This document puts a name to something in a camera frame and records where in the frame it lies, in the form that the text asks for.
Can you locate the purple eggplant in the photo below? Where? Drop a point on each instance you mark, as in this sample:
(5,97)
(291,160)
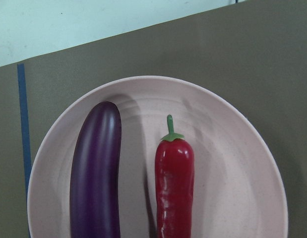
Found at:
(93,199)

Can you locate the pink plate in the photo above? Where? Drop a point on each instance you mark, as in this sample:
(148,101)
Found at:
(238,190)

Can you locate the red chili pepper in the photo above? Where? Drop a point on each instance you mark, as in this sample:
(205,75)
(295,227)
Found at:
(174,181)

